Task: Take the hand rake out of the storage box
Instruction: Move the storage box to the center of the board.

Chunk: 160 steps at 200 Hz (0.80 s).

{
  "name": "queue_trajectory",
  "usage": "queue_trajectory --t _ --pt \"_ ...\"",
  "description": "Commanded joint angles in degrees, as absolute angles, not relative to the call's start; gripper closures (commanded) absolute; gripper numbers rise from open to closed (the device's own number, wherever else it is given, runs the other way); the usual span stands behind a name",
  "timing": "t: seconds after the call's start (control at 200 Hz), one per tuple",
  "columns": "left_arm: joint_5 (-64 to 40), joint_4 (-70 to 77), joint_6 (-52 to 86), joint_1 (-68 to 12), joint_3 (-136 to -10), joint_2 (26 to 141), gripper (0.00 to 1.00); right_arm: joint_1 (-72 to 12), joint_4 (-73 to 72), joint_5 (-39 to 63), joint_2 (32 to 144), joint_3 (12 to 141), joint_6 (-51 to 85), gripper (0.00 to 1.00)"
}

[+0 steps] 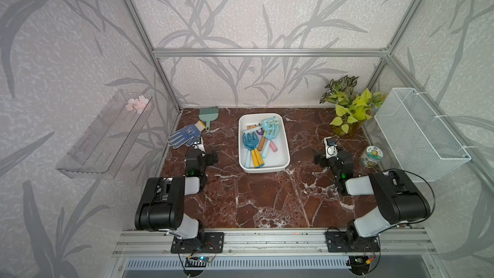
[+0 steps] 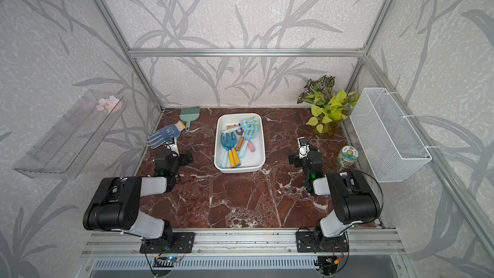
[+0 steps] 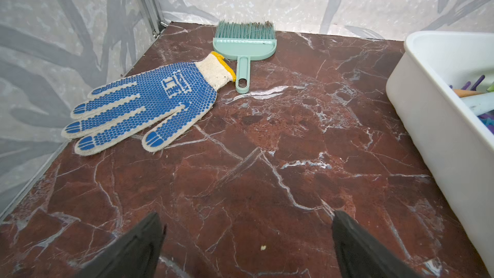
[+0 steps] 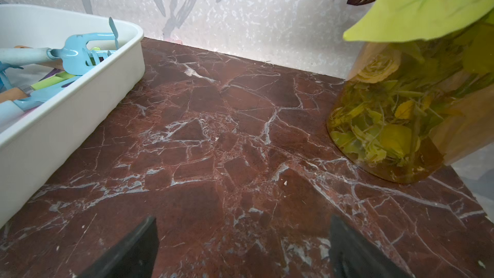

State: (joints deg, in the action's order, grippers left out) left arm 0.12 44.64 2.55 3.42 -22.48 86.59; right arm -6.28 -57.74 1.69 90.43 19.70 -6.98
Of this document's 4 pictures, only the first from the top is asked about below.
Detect small green labelled jar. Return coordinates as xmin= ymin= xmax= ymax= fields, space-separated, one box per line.
xmin=359 ymin=145 xmax=383 ymax=168

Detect potted green plant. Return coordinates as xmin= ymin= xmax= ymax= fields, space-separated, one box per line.
xmin=320 ymin=75 xmax=386 ymax=137

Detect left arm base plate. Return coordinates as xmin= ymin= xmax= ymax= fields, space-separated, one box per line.
xmin=171 ymin=232 xmax=225 ymax=254

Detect light blue fork white handle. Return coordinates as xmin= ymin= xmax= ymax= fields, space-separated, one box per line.
xmin=262 ymin=117 xmax=277 ymax=133

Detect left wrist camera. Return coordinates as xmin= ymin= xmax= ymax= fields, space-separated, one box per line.
xmin=191 ymin=138 xmax=205 ymax=152

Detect purple rake pink handle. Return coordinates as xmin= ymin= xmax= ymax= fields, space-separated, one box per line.
xmin=263 ymin=128 xmax=279 ymax=152

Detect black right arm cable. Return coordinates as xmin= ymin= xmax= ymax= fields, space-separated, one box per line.
xmin=380 ymin=168 xmax=437 ymax=225

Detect aluminium front rail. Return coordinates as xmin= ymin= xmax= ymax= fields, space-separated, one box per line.
xmin=112 ymin=228 xmax=437 ymax=257

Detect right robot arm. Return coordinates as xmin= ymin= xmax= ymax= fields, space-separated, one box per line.
xmin=314 ymin=151 xmax=436 ymax=252

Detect blue dotted work glove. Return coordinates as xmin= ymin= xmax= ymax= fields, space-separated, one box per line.
xmin=168 ymin=120 xmax=206 ymax=149

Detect dark blue fork yellow handle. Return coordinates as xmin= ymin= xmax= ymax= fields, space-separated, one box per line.
xmin=243 ymin=133 xmax=260 ymax=168

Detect mint green hand brush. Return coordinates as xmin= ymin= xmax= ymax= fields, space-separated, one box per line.
xmin=199 ymin=107 xmax=219 ymax=131

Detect white plastic storage box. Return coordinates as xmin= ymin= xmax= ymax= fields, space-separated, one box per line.
xmin=238 ymin=113 xmax=290 ymax=174

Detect white wire mesh basket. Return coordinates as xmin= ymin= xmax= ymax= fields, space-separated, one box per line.
xmin=374 ymin=88 xmax=471 ymax=181

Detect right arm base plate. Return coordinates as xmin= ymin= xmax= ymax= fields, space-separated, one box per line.
xmin=325 ymin=230 xmax=380 ymax=253

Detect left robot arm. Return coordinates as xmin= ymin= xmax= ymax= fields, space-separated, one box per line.
xmin=135 ymin=149 xmax=218 ymax=245

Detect dark blue rake yellow handle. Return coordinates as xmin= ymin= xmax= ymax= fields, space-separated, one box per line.
xmin=246 ymin=132 xmax=264 ymax=168

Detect clear acrylic wall shelf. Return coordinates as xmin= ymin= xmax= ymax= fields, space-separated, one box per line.
xmin=56 ymin=90 xmax=154 ymax=180

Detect green rake wooden handle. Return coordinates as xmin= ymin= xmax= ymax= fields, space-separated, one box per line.
xmin=247 ymin=124 xmax=266 ymax=152

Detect light blue rake white handle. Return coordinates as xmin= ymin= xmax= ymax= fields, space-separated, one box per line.
xmin=261 ymin=124 xmax=280 ymax=158

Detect pink artificial flowers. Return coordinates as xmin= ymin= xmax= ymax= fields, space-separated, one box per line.
xmin=125 ymin=95 xmax=149 ymax=114

